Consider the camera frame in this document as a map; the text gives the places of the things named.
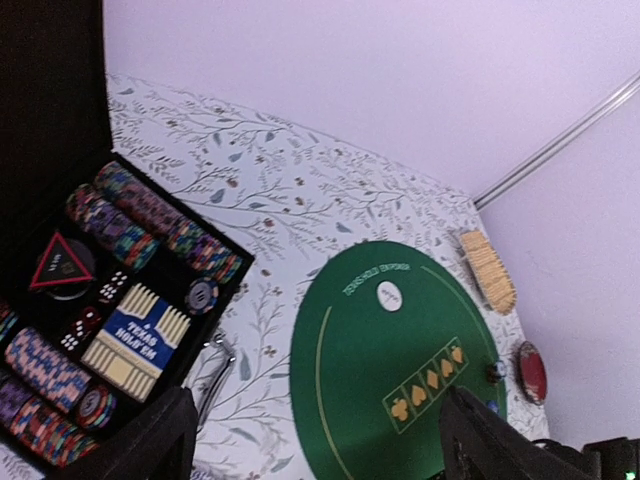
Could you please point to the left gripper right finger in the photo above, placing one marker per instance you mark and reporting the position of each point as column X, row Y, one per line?
column 478, row 444

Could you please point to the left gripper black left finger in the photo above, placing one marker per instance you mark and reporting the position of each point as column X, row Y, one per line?
column 160, row 442

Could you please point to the blue small blind button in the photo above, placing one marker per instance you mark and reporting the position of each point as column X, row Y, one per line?
column 493, row 406

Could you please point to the white dealer button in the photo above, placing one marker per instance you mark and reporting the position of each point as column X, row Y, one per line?
column 389, row 296

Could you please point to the multicolour poker chip stack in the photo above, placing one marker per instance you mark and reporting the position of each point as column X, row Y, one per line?
column 496, row 372

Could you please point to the red floral round box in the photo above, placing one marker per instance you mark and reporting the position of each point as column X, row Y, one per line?
column 532, row 373

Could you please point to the blue playing card deck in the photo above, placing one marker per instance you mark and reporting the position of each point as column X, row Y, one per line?
column 136, row 343

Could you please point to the poker chip row left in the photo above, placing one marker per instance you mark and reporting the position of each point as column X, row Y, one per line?
column 37, row 426

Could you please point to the round green poker mat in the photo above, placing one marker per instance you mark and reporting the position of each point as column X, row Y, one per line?
column 366, row 384

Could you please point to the black poker chip case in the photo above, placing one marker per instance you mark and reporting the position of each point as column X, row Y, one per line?
column 45, row 43

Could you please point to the round woven bamboo tray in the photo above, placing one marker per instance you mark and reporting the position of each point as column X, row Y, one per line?
column 491, row 275

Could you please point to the red dice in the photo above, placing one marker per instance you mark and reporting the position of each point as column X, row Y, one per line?
column 99, row 307

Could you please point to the black triangle logo puck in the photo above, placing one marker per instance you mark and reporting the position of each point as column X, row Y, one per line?
column 65, row 270

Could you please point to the poker chip row right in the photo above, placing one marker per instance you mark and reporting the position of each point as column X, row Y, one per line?
column 129, row 219

